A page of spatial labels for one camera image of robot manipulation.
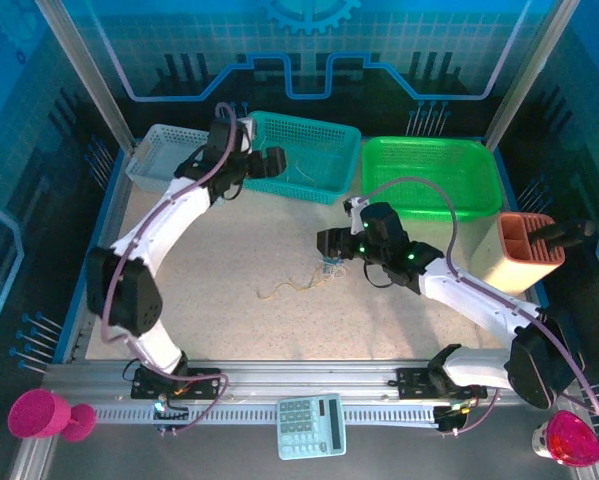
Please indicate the red translucent cup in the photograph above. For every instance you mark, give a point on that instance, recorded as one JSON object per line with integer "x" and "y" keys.
{"x": 574, "y": 440}

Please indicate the teal perforated plastic basket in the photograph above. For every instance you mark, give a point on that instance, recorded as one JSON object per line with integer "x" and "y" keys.
{"x": 319, "y": 150}

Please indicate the pink goblet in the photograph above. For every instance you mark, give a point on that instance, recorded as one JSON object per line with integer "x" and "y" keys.
{"x": 34, "y": 412}

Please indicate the orange cream utensil holder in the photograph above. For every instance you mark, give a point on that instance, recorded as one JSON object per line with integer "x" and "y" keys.
{"x": 509, "y": 270}

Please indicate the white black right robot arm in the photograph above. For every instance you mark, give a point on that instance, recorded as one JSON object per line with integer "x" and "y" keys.
{"x": 469, "y": 295}

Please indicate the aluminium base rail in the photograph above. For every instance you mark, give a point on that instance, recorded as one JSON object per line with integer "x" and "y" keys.
{"x": 304, "y": 375}

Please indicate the white perforated plastic basket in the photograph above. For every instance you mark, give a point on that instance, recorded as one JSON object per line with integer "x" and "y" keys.
{"x": 154, "y": 150}

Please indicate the green perforated plastic basket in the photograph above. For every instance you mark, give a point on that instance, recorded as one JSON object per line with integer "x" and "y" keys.
{"x": 429, "y": 165}

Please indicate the aluminium frame post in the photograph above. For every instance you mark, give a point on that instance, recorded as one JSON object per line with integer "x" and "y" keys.
{"x": 90, "y": 75}
{"x": 529, "y": 75}

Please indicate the light blue calculator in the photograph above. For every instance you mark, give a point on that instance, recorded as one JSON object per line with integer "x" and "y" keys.
{"x": 304, "y": 430}

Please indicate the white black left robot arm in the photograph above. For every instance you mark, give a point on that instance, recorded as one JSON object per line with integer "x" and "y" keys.
{"x": 164, "y": 220}

